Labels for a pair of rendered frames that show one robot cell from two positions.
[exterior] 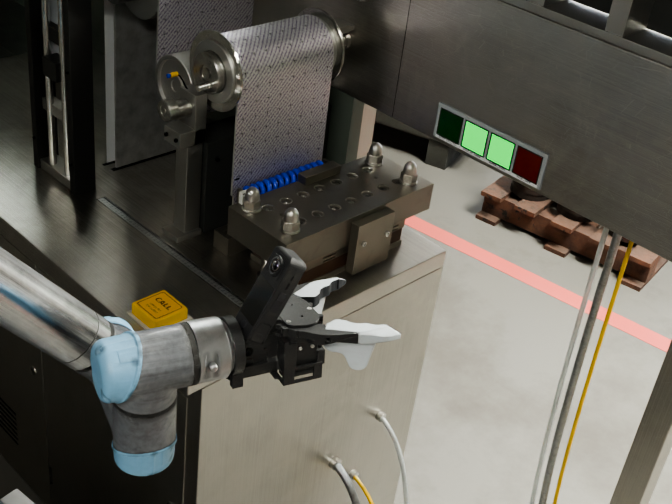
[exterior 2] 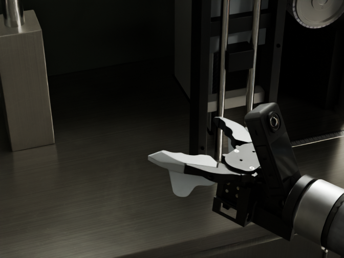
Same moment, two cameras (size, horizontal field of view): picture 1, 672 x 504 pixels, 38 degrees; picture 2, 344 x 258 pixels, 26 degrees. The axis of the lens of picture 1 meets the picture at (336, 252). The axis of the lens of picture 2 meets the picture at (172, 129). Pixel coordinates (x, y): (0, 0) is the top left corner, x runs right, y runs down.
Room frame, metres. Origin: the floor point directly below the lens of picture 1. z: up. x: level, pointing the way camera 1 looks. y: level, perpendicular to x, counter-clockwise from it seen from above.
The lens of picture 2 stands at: (1.29, 1.67, 1.84)
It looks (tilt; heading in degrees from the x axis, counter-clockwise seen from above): 36 degrees down; 300
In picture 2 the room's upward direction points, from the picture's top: straight up
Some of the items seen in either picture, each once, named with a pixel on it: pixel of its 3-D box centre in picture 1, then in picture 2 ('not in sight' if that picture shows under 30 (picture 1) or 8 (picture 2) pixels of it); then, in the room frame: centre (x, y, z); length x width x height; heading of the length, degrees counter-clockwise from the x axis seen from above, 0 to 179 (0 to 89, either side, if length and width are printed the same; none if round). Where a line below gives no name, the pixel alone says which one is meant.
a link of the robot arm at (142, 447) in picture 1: (140, 417); not in sight; (0.88, 0.21, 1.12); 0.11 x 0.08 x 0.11; 30
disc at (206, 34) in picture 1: (215, 71); not in sight; (1.64, 0.26, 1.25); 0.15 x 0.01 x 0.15; 49
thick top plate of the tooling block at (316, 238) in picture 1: (334, 207); not in sight; (1.64, 0.02, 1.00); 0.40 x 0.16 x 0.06; 139
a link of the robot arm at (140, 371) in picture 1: (144, 365); not in sight; (0.86, 0.20, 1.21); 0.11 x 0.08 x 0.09; 120
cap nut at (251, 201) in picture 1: (252, 197); not in sight; (1.54, 0.16, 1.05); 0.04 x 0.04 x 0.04
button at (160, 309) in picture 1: (159, 310); not in sight; (1.36, 0.29, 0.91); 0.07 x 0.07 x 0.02; 49
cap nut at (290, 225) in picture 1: (291, 218); not in sight; (1.49, 0.09, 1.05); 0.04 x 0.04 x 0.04
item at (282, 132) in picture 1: (281, 136); not in sight; (1.69, 0.13, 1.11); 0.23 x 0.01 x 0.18; 139
